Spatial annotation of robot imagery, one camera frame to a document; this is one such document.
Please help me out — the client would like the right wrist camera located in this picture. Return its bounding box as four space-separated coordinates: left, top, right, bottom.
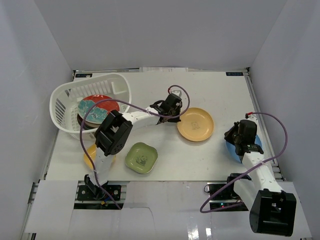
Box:
245 112 258 124

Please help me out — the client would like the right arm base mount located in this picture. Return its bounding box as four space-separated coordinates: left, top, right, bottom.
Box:
203 182 248 212

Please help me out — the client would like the white plastic dish bin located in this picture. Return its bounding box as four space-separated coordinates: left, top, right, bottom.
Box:
49 72 132 140

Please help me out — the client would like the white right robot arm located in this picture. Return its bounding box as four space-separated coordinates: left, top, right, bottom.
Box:
224 119 297 237

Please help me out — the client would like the green square panda dish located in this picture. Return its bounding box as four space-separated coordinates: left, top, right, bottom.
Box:
125 142 158 174

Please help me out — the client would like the red and teal floral plate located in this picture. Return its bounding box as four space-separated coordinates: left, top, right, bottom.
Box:
77 94 120 124

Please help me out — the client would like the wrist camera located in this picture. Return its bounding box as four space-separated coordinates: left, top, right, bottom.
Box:
169 89 182 98
245 112 258 124

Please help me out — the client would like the light blue plate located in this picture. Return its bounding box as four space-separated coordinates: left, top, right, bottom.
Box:
225 135 263 163

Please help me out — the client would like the dark red rimmed plate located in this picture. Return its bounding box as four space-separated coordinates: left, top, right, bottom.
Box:
77 114 100 130

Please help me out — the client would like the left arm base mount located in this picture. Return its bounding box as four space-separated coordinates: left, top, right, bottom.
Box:
73 184 126 210

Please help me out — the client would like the pale orange round plate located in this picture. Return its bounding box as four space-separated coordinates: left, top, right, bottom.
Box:
177 107 215 142

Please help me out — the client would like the yellow square panda dish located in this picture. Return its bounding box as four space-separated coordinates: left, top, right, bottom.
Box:
83 143 117 171

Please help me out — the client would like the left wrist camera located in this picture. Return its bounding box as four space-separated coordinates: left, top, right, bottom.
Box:
169 89 182 98

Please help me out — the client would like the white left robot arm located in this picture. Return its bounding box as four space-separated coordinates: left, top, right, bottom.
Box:
79 93 184 202

